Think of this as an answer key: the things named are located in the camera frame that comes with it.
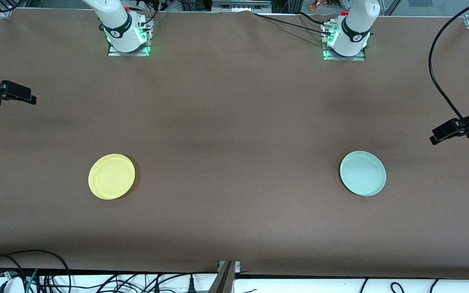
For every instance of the pale green round plate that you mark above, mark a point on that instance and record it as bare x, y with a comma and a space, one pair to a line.
362, 173

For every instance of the yellow round plate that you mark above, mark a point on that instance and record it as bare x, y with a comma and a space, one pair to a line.
111, 176

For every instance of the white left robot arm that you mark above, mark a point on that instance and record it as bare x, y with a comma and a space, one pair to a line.
360, 18

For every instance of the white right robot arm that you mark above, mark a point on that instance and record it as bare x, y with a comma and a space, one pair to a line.
114, 16

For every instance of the brown table cover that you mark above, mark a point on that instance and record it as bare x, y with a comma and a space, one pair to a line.
234, 122

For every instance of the silver rack device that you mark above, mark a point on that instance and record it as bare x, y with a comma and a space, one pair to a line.
240, 5

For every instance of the black power plug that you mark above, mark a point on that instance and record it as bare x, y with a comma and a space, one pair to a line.
191, 287

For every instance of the aluminium profile beam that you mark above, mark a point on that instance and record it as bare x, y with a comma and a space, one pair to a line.
223, 280

